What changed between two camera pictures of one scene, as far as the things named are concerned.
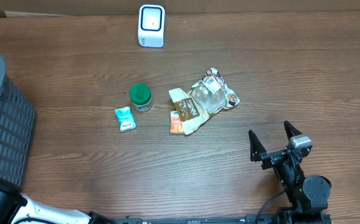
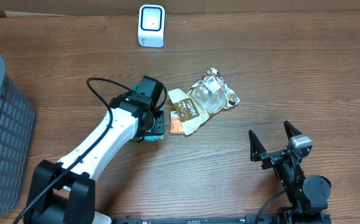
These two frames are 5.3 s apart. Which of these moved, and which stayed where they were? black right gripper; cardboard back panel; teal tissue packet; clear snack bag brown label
Moved: teal tissue packet
Stayed: cardboard back panel; black right gripper; clear snack bag brown label
